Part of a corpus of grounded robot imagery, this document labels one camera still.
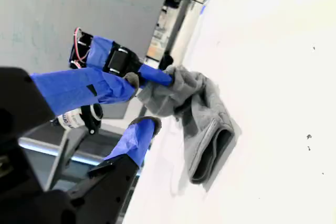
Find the red white motor wire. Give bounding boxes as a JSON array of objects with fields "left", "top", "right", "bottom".
[{"left": 72, "top": 26, "right": 92, "bottom": 63}]

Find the grey striped towel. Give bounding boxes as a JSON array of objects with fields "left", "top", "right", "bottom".
[{"left": 136, "top": 65, "right": 237, "bottom": 186}]

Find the steel post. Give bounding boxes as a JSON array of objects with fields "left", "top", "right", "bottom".
[{"left": 18, "top": 136, "right": 111, "bottom": 163}]

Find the short black camera stalk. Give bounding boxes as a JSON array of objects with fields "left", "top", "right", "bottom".
[{"left": 80, "top": 102, "right": 103, "bottom": 136}]

